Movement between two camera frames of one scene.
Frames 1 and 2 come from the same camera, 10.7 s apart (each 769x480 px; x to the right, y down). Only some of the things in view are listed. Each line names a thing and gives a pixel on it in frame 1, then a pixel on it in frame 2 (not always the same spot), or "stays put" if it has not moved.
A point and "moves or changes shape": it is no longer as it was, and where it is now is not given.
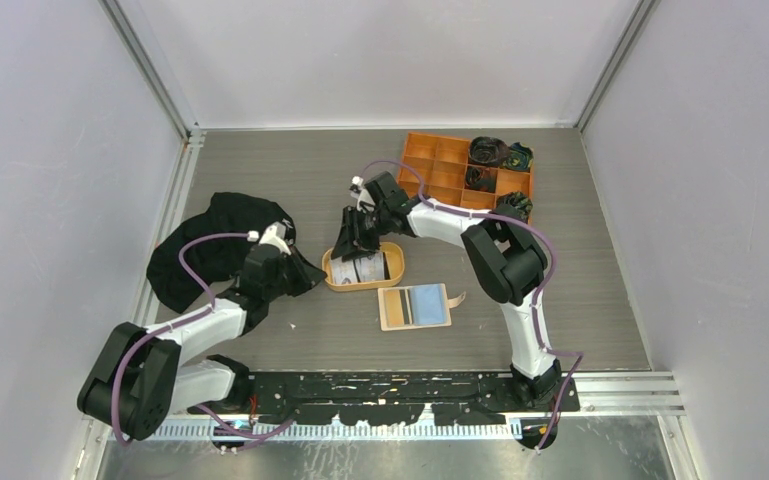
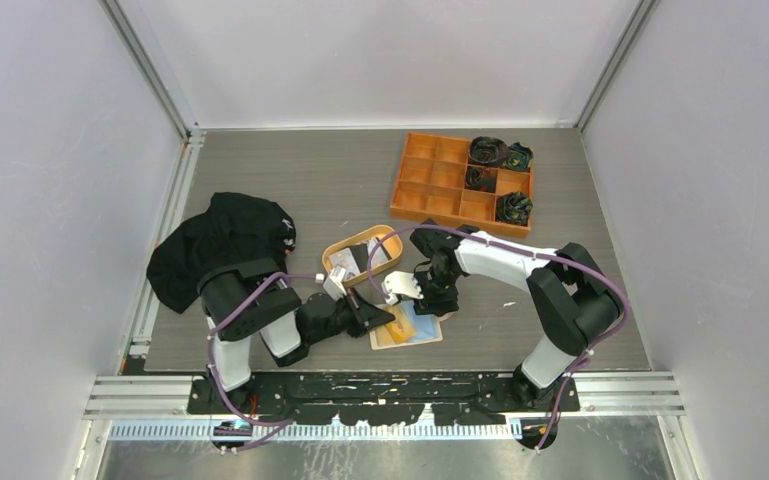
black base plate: (395, 397) stays put
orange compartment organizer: (442, 162) stays put
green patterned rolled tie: (520, 157) stays put
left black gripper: (308, 274) -> (366, 316)
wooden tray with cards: (418, 306) moves or changes shape
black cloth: (227, 213) stays put
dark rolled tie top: (488, 151) stays put
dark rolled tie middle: (474, 180) stays put
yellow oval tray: (394, 270) moves or changes shape
